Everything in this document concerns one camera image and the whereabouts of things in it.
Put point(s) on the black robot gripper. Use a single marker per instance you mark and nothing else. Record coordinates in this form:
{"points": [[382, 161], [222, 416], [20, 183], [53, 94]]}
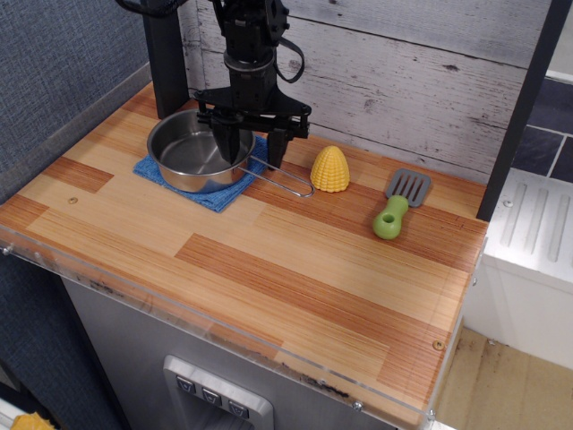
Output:
{"points": [[253, 102]]}

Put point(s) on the stainless steel pot with handle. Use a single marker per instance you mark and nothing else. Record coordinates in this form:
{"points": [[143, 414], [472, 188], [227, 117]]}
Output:
{"points": [[187, 155]]}

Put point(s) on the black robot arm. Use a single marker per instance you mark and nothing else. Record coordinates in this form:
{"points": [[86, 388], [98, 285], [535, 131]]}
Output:
{"points": [[253, 31]]}

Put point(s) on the yellow toy corn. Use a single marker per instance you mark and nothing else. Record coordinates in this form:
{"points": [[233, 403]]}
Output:
{"points": [[330, 172]]}

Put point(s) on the blue folded cloth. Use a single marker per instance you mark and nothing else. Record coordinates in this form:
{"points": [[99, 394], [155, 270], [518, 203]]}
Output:
{"points": [[217, 201]]}

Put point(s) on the grey green toy spatula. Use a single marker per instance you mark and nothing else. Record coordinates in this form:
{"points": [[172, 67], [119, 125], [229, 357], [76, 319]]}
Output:
{"points": [[407, 189]]}

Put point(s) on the clear acrylic table edge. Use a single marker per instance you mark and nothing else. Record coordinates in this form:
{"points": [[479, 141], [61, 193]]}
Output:
{"points": [[290, 307]]}

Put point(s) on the silver button panel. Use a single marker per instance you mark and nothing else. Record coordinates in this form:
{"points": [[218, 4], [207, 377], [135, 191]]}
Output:
{"points": [[203, 400]]}

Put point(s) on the white ribbed cabinet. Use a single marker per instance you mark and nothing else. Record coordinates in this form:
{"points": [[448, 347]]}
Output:
{"points": [[522, 290]]}

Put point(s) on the yellow object bottom left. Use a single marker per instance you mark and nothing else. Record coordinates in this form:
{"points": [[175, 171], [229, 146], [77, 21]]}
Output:
{"points": [[31, 422]]}

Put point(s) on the dark left frame post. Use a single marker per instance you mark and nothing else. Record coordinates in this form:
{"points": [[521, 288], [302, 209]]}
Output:
{"points": [[167, 66]]}

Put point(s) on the dark frame post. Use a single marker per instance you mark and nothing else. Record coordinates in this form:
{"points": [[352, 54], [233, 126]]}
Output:
{"points": [[167, 66], [545, 47]]}

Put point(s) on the dark right frame post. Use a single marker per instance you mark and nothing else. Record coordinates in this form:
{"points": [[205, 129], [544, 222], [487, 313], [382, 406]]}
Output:
{"points": [[545, 47]]}

